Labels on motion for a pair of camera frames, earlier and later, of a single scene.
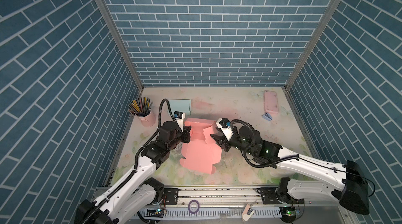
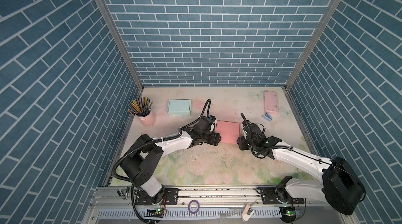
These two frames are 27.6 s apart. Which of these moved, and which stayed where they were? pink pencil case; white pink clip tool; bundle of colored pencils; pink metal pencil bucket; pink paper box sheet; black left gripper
Moved: black left gripper; pink paper box sheet
Stayed: white pink clip tool; pink pencil case; pink metal pencil bucket; bundle of colored pencils
